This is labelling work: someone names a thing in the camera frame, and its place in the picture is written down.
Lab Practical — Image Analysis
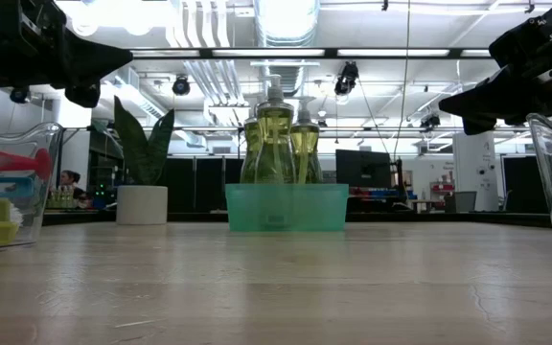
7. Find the black computer monitor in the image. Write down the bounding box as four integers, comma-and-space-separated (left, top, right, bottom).
335, 149, 392, 189

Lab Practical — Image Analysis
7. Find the dark wall panel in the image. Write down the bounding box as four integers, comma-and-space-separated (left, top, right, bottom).
502, 155, 552, 215

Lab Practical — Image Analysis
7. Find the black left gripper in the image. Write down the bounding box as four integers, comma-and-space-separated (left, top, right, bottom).
14, 0, 133, 109

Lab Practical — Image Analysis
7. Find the round ceiling air duct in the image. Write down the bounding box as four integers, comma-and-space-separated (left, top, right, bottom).
254, 0, 323, 47

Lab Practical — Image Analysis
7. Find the snake plant in white pot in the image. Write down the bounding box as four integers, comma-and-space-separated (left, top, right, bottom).
112, 95, 175, 226

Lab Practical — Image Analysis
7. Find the black aluminium table frame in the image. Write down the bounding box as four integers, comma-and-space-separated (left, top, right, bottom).
40, 210, 552, 229

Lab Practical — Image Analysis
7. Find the white pillar cabinet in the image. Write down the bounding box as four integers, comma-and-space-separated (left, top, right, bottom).
452, 131, 500, 212

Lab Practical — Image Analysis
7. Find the blue dish brush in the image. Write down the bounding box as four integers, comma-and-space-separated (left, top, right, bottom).
0, 176, 36, 198

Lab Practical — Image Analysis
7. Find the person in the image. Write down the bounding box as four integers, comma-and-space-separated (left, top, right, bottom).
57, 170, 86, 202

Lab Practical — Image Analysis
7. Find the grey background box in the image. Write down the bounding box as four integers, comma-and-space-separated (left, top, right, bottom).
443, 190, 477, 214

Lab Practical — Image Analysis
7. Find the clear green dish soap bottle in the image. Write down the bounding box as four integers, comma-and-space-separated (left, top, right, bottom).
254, 74, 296, 186
288, 95, 324, 185
240, 91, 270, 185

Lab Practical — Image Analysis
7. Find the green translucent plastic caddy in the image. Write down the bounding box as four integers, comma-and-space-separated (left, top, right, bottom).
224, 183, 350, 233

